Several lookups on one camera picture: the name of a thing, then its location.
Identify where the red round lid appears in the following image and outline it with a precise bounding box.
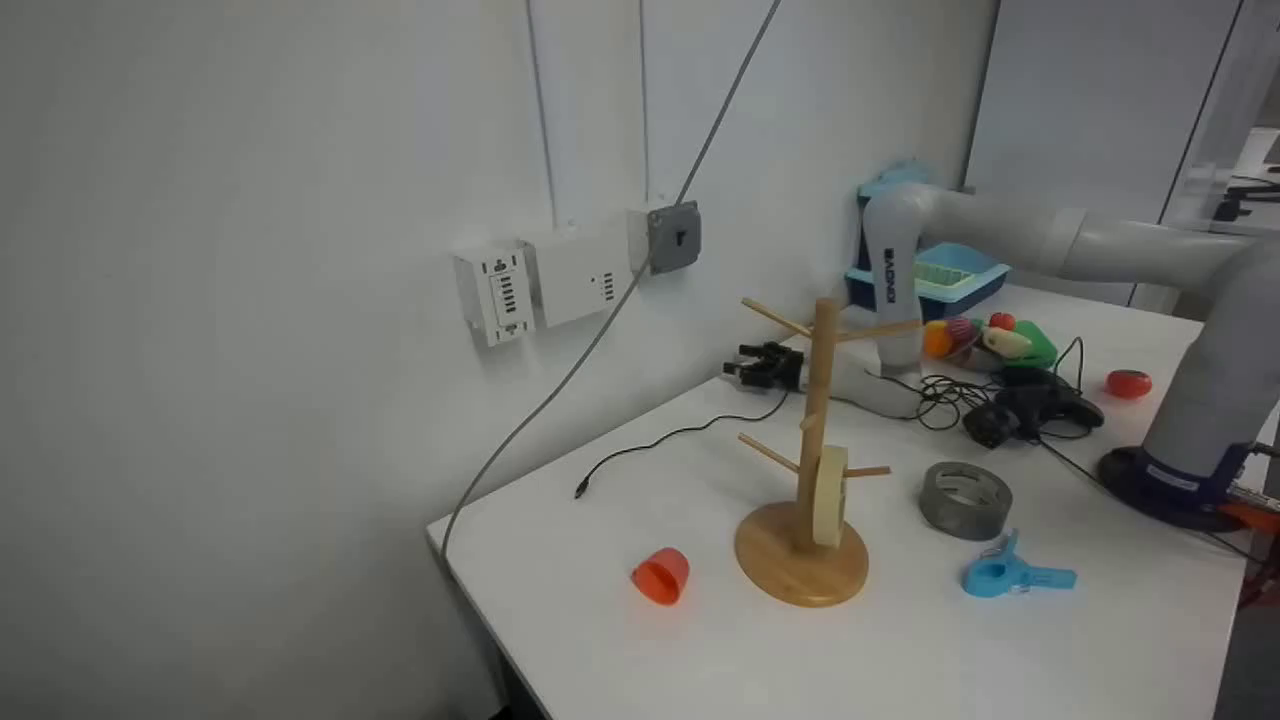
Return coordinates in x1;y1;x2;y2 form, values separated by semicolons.
1101;364;1162;405

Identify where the black background bracket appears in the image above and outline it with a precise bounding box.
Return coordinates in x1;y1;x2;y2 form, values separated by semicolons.
1208;181;1268;224

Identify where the dark grey duct tape roll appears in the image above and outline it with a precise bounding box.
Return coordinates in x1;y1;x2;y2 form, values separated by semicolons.
917;462;1015;546

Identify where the small orange cup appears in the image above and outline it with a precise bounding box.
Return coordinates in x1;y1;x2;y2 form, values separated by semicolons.
629;546;695;613

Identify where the small labelled white wall box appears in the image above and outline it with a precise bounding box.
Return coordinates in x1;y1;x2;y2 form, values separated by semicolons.
449;238;545;352

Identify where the black power adapter block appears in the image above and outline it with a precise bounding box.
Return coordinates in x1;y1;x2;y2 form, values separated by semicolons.
961;397;1028;451

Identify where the black cable bundle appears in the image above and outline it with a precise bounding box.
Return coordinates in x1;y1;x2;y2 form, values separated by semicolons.
912;334;1091;443

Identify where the small black end tool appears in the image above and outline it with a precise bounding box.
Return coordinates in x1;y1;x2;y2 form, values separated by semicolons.
720;338;814;401

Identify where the wooden peg tree holder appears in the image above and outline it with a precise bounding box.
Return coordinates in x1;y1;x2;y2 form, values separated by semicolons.
731;292;930;613

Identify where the beige masking tape roll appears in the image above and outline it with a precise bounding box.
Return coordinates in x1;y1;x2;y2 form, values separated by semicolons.
809;443;854;551

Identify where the green yellow toy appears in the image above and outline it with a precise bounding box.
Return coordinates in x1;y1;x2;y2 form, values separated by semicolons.
977;317;1064;375

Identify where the orange toy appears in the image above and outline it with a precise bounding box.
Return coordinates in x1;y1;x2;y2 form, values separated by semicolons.
920;317;984;364

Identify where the large white wall box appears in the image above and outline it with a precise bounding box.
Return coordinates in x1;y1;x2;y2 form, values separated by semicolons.
518;217;640;334

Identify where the blue box with green lid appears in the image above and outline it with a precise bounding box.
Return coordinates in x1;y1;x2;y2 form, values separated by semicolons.
912;240;1015;325

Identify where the blue plastic spring clamp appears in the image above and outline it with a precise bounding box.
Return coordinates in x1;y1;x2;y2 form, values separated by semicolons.
956;528;1080;604

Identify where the thin black table cable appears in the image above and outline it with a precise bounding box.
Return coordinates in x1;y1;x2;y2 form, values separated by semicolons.
572;394;797;506

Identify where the grey wall junction box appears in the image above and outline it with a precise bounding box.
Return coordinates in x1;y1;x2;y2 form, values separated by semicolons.
629;195;708;280

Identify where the long grey hanging cable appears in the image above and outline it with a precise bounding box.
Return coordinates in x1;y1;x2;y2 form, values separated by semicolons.
438;0;788;565

